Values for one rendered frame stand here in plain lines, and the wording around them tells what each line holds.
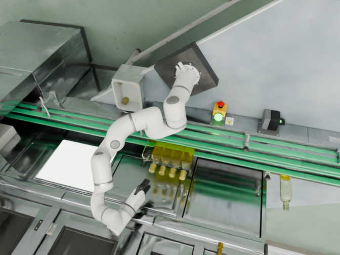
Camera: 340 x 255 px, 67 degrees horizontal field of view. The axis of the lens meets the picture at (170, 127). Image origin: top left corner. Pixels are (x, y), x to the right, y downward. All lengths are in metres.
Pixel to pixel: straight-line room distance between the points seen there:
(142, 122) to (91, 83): 1.33
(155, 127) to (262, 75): 0.61
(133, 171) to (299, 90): 1.03
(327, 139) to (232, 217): 0.65
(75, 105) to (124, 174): 0.59
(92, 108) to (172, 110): 0.80
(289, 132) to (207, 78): 0.54
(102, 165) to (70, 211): 0.53
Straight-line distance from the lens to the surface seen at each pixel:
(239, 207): 1.55
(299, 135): 1.55
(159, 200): 1.50
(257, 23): 1.26
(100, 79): 2.41
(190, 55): 1.29
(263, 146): 1.45
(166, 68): 1.37
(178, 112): 1.11
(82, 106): 1.82
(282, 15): 1.25
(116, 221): 1.24
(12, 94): 1.90
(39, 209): 1.70
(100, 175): 1.16
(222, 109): 1.47
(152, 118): 1.10
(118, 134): 1.09
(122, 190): 1.55
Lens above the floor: 1.91
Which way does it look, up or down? 42 degrees down
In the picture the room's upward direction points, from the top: 159 degrees counter-clockwise
